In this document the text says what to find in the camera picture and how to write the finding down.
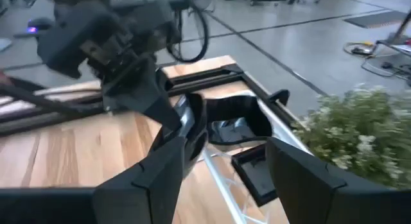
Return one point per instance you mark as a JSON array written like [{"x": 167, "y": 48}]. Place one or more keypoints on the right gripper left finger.
[{"x": 151, "y": 192}]

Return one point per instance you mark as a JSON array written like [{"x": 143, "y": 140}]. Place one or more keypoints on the device with purple light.
[{"x": 32, "y": 29}]

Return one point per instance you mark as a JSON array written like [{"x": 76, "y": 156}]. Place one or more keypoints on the dark floor mat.
[{"x": 375, "y": 19}]

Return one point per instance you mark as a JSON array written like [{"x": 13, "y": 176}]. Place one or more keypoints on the green potted plant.
[{"x": 363, "y": 134}]

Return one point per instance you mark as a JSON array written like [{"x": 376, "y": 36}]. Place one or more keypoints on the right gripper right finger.
[{"x": 298, "y": 185}]

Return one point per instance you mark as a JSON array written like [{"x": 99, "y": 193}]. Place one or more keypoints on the black wavy square plate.
[
  {"x": 197, "y": 147},
  {"x": 237, "y": 111}
]

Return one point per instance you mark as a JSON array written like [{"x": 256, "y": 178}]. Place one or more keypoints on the small black square plate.
[{"x": 257, "y": 179}]

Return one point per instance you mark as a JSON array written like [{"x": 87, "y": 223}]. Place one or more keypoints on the white lattice raised rack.
[{"x": 285, "y": 132}]

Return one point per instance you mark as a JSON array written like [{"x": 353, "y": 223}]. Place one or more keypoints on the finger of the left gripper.
[{"x": 144, "y": 92}]

